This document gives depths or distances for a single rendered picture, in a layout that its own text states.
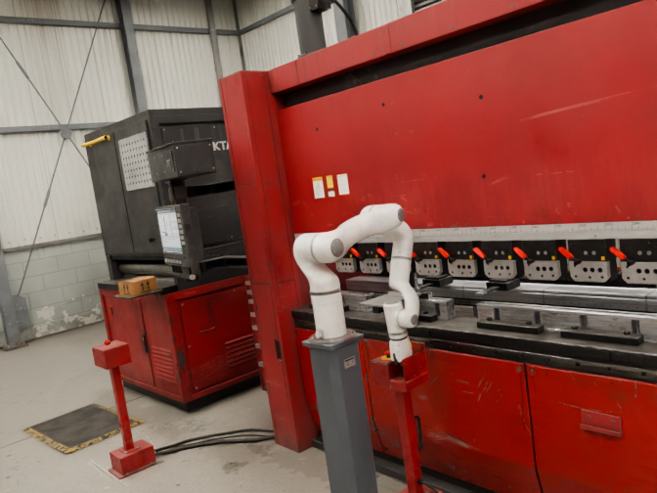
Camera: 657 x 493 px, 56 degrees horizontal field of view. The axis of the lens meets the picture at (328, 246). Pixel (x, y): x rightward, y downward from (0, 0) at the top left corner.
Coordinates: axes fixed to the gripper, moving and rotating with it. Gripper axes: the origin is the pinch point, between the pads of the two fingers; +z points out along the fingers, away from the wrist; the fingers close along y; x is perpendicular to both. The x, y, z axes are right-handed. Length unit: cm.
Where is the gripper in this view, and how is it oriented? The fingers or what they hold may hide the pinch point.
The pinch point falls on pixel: (405, 369)
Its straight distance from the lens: 281.4
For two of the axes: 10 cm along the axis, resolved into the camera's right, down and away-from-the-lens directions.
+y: -7.3, 2.6, -6.4
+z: 2.0, 9.7, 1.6
